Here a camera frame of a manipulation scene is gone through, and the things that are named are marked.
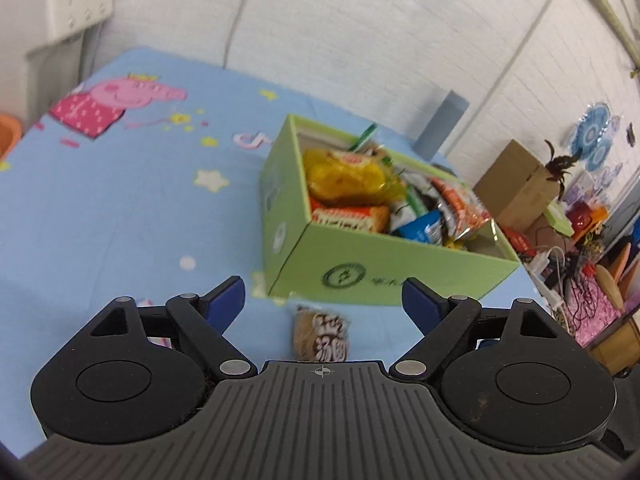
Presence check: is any blue snack packet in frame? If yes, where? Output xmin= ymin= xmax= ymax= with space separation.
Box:
xmin=388 ymin=209 xmax=446 ymax=247

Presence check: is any yellow clear snack packet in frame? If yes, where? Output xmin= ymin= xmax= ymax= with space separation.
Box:
xmin=304 ymin=147 xmax=407 ymax=209

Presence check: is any red fried snack packet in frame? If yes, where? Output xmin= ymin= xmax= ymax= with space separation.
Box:
xmin=309 ymin=204 xmax=391 ymax=235

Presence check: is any brown cardboard box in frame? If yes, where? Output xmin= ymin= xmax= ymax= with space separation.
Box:
xmin=472 ymin=139 xmax=562 ymax=234

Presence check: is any green snack packet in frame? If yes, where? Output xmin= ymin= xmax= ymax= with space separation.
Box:
xmin=349 ymin=122 xmax=384 ymax=157

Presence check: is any brown snack packet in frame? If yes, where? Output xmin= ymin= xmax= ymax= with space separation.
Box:
xmin=291 ymin=305 xmax=352 ymax=364

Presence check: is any dark red potted plant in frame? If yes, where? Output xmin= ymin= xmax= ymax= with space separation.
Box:
xmin=544 ymin=139 xmax=582 ymax=202

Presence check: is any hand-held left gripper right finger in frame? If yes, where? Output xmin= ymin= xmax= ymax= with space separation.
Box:
xmin=389 ymin=277 xmax=568 ymax=381

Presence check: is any orange stool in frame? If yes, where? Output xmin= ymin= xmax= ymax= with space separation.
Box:
xmin=0 ymin=112 xmax=24 ymax=162

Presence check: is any light green cardboard box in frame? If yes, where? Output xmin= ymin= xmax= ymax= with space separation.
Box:
xmin=258 ymin=114 xmax=522 ymax=309

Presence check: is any silver orange snack packet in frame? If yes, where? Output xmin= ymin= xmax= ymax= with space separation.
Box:
xmin=428 ymin=177 xmax=494 ymax=244

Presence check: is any blue cartoon printed tablecloth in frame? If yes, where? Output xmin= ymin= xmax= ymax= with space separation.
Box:
xmin=0 ymin=45 xmax=576 ymax=461

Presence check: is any medium blue paper fan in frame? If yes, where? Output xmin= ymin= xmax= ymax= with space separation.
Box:
xmin=585 ymin=137 xmax=614 ymax=172

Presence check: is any green cookie packet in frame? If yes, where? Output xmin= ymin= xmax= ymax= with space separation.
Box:
xmin=390 ymin=169 xmax=437 ymax=226

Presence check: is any pink patterned cloth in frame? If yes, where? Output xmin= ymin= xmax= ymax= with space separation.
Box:
xmin=569 ymin=284 xmax=622 ymax=347

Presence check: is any flat light green box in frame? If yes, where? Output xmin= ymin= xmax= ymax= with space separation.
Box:
xmin=545 ymin=200 xmax=577 ymax=237

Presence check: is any white power strip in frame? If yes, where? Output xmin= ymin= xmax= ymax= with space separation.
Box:
xmin=525 ymin=254 xmax=567 ymax=312

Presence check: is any green ceiling pipe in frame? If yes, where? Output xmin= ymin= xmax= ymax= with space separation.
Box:
xmin=552 ymin=0 xmax=640 ymax=70

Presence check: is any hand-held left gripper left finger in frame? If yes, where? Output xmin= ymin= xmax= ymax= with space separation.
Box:
xmin=75 ymin=276 xmax=259 ymax=380

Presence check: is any large blue paper fan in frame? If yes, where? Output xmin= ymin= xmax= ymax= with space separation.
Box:
xmin=570 ymin=104 xmax=613 ymax=155

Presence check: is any grey cylindrical bottle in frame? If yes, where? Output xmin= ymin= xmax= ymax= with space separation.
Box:
xmin=414 ymin=89 xmax=471 ymax=159

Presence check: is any white water dispenser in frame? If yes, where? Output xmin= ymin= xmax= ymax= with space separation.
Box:
xmin=24 ymin=0 xmax=127 ymax=86

